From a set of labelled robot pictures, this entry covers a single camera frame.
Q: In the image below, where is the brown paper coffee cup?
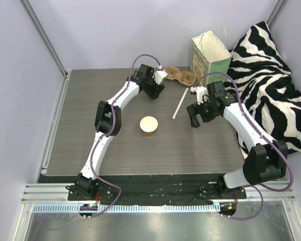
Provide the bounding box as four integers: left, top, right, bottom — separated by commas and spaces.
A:
139, 116, 158, 138

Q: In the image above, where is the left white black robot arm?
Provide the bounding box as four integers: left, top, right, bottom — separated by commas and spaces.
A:
66, 64, 168, 201

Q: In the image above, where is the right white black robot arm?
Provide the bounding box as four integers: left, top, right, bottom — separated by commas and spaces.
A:
187, 81, 288, 198

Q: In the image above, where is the white wrapped straw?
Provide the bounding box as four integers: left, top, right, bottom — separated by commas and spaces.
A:
172, 88, 189, 119

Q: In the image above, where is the brown cardboard cup carrier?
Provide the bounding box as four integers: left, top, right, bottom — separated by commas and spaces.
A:
164, 66, 197, 87

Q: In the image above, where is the green paper gift bag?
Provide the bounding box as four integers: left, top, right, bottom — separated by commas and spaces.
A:
190, 31, 231, 86

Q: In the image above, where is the zebra print blanket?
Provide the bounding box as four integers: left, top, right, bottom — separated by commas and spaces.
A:
224, 22, 301, 154

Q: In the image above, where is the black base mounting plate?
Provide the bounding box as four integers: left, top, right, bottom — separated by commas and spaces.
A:
39, 173, 246, 206

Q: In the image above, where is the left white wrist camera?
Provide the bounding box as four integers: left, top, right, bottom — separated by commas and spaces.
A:
154, 65, 168, 85

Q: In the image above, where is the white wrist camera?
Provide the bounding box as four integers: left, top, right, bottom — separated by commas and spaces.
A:
154, 65, 168, 85
190, 86, 209, 105

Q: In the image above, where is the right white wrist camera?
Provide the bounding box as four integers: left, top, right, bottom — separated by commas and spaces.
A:
190, 86, 209, 105

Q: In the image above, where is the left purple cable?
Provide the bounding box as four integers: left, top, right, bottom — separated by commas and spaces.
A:
79, 54, 162, 219

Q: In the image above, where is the purple cable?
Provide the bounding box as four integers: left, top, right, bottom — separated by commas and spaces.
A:
79, 54, 162, 219
192, 72, 295, 221

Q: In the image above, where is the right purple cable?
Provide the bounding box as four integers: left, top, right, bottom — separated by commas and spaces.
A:
192, 72, 295, 221

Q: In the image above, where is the aluminium frame rail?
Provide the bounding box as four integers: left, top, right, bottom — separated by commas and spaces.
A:
21, 181, 295, 203

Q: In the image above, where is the white slotted cable duct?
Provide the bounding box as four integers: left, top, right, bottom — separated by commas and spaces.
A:
32, 202, 220, 213

